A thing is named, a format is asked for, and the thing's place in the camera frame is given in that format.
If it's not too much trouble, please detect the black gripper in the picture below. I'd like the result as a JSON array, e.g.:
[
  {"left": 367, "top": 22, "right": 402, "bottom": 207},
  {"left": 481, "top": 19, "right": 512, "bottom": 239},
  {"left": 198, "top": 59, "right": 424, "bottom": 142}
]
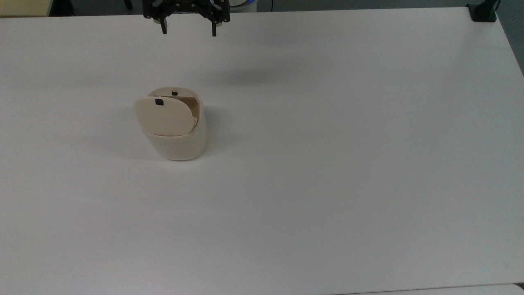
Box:
[{"left": 142, "top": 0, "right": 231, "bottom": 37}]

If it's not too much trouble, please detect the cream trash bin lid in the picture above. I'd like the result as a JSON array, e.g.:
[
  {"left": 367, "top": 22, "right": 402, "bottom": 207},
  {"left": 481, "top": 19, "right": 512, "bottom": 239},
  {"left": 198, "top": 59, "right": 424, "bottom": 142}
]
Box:
[{"left": 134, "top": 95, "right": 194, "bottom": 136}]

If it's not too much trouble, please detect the cream trash bin body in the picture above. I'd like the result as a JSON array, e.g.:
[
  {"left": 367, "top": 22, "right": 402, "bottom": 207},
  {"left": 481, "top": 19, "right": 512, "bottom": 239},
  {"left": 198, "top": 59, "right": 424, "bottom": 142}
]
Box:
[{"left": 145, "top": 87, "right": 207, "bottom": 161}]

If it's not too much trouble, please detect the pale yellow board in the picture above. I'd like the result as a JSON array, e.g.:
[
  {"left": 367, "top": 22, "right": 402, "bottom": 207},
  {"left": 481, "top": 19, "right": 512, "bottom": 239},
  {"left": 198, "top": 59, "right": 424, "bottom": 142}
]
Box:
[{"left": 0, "top": 0, "right": 54, "bottom": 17}]

